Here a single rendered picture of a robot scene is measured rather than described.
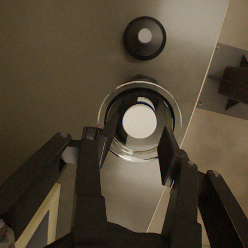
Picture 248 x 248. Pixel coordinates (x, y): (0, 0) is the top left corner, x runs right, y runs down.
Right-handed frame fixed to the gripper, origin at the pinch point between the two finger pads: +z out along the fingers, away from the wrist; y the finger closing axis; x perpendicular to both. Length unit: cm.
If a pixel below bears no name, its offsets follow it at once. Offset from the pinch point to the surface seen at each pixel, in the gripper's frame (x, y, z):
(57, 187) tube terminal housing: -31.6, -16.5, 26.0
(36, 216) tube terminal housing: -31.6, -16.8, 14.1
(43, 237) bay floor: -48, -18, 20
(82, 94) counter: -3.4, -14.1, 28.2
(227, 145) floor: -36, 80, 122
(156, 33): 13.8, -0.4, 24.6
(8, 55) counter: 2.0, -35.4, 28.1
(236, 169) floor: -54, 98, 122
